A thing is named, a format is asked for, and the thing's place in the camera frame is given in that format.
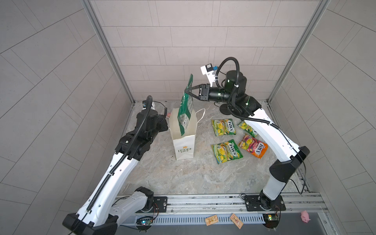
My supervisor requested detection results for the green snack bag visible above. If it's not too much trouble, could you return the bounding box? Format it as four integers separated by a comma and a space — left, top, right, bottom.
177, 74, 193, 136

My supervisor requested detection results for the yellow green candy bag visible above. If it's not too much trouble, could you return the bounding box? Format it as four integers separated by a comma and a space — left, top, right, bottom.
211, 119, 236, 136

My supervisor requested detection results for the white paper bag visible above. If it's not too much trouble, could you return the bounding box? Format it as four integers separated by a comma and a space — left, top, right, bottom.
169, 108, 206, 161

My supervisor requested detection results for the orange pink candy bag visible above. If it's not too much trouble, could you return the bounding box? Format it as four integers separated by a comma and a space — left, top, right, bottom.
239, 135, 268, 159

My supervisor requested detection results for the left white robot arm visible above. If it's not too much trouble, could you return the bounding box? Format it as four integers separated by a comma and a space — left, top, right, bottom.
62, 96, 168, 235

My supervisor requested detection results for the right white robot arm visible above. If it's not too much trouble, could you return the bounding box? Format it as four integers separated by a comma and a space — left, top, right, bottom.
185, 57, 310, 211

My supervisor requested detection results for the black microphone stand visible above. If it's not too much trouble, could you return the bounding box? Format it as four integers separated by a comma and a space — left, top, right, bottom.
219, 104, 231, 115

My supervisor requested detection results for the left circuit board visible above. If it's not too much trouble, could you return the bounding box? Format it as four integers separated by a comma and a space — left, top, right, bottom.
136, 216, 154, 231

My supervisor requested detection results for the circuit board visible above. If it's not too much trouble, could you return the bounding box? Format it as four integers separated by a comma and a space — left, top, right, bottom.
136, 216, 154, 231
262, 214, 280, 229

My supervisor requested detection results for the left wooden mousetrap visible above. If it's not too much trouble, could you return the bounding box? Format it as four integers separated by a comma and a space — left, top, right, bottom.
205, 215, 219, 226

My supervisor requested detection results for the right circuit board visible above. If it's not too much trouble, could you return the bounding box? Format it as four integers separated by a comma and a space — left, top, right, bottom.
262, 214, 280, 229

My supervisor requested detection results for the pink pig toy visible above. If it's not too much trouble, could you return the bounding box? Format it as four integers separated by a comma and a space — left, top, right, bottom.
301, 211, 310, 223

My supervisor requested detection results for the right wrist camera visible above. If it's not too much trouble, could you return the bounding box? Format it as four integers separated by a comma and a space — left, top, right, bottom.
201, 64, 218, 87

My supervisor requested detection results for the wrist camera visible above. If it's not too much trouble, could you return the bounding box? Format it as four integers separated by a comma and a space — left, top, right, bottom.
201, 64, 218, 87
143, 100, 154, 110

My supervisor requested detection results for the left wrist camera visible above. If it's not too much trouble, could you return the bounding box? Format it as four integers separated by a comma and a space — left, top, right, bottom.
143, 100, 154, 110

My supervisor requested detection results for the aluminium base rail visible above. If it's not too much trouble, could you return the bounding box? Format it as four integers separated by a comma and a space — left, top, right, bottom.
117, 192, 328, 226

